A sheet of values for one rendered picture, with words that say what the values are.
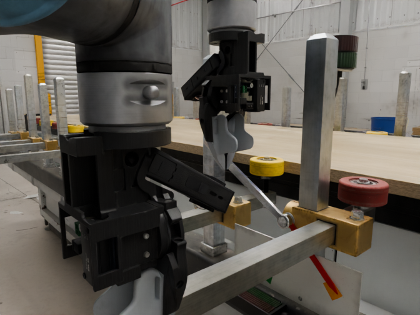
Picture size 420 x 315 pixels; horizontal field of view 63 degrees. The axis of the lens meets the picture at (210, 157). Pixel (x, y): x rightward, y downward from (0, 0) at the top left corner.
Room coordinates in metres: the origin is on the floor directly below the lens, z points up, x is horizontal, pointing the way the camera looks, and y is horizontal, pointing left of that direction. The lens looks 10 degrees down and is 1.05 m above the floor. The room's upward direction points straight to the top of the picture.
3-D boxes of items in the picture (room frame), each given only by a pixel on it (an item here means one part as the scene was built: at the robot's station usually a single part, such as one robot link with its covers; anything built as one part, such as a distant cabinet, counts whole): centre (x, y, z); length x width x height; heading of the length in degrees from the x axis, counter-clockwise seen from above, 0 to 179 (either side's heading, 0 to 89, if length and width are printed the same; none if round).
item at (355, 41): (0.58, -0.21, 1.13); 0.06 x 0.06 x 0.02
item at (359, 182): (0.58, -0.27, 0.85); 0.08 x 0.08 x 0.11
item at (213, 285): (0.45, -0.12, 0.84); 0.43 x 0.03 x 0.04; 131
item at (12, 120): (2.25, 1.30, 0.86); 0.03 x 0.03 x 0.48; 41
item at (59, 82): (1.49, 0.65, 0.89); 0.03 x 0.03 x 0.48; 41
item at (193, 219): (0.66, 0.01, 0.81); 0.43 x 0.03 x 0.04; 131
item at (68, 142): (0.28, 0.07, 0.97); 0.09 x 0.08 x 0.12; 131
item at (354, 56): (0.58, -0.21, 1.11); 0.06 x 0.06 x 0.02
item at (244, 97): (0.54, -0.04, 1.09); 0.09 x 0.08 x 0.12; 41
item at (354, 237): (0.53, -0.19, 0.85); 0.13 x 0.06 x 0.05; 41
